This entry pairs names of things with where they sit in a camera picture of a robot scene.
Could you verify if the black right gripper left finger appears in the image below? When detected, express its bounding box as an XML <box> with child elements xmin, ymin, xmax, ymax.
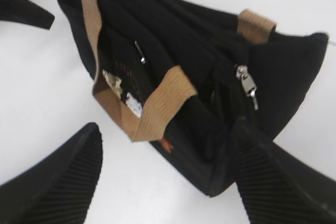
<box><xmin>1</xmin><ymin>122</ymin><xmax>103</xmax><ymax>223</ymax></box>

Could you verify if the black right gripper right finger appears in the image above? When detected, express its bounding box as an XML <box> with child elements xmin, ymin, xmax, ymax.
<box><xmin>232</xmin><ymin>119</ymin><xmax>335</xmax><ymax>223</ymax></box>

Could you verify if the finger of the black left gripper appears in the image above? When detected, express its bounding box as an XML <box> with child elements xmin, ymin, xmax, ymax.
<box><xmin>1</xmin><ymin>0</ymin><xmax>55</xmax><ymax>29</ymax></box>

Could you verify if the silver zipper pull with ring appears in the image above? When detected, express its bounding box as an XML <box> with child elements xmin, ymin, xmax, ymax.
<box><xmin>236</xmin><ymin>65</ymin><xmax>259</xmax><ymax>111</ymax></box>

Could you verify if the black canvas tote bag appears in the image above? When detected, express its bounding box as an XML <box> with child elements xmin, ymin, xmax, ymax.
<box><xmin>58</xmin><ymin>0</ymin><xmax>329</xmax><ymax>197</ymax></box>

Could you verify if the tan front bag strap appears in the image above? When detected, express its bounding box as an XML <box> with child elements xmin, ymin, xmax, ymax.
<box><xmin>79</xmin><ymin>0</ymin><xmax>198</xmax><ymax>142</ymax></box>

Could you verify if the tan bag strap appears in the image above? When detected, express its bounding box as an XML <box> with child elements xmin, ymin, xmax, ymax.
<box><xmin>236</xmin><ymin>8</ymin><xmax>277</xmax><ymax>45</ymax></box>
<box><xmin>79</xmin><ymin>0</ymin><xmax>198</xmax><ymax>142</ymax></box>

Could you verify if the tan rear bag strap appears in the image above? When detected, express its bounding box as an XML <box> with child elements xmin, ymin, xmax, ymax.
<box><xmin>236</xmin><ymin>8</ymin><xmax>277</xmax><ymax>45</ymax></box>

